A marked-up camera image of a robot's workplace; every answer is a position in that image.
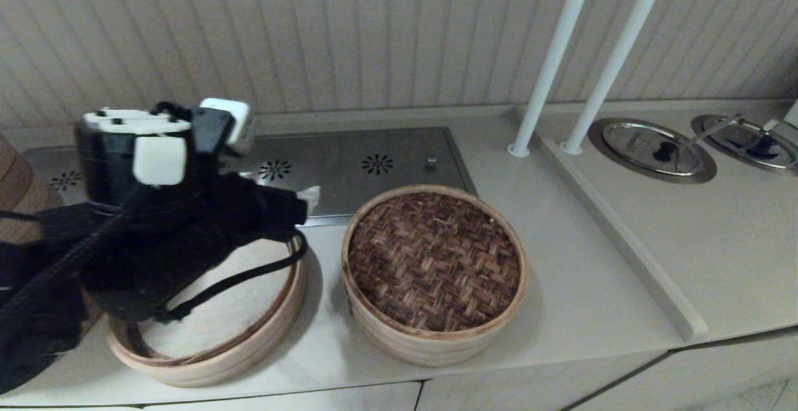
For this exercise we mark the beige cabinet door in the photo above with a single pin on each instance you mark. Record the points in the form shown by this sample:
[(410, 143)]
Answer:
[(717, 367), (499, 386), (280, 398)]

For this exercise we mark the far round steel lid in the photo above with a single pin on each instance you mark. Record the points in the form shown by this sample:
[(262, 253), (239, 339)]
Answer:
[(697, 126)]

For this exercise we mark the stainless steel steam panel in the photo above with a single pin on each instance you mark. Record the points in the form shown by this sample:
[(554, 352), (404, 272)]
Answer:
[(374, 193)]

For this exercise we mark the bamboo steamer basket with cloth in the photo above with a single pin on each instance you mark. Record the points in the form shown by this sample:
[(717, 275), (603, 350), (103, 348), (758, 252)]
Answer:
[(249, 355)]

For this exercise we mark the small white box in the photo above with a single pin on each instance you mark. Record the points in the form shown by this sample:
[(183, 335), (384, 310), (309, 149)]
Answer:
[(793, 113)]

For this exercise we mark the woven bamboo steamer lid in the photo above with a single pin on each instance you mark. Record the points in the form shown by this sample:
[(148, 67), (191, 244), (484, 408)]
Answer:
[(436, 261)]

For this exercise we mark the stack of bamboo steamers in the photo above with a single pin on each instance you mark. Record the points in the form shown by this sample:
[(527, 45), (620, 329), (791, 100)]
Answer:
[(19, 180)]

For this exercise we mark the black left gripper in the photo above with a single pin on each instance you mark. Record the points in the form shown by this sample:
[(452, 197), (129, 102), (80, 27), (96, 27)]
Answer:
[(262, 211)]

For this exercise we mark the near round steel lid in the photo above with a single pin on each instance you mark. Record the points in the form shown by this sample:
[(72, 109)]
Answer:
[(595, 145)]

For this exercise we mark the right bamboo steamer basket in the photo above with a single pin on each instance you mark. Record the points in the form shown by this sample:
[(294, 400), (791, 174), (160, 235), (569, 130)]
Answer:
[(436, 350)]

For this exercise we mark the white round pole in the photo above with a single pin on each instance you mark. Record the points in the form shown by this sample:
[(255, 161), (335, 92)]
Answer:
[(552, 62), (614, 55)]

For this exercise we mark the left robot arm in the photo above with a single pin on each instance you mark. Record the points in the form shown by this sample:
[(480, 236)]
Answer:
[(106, 149)]

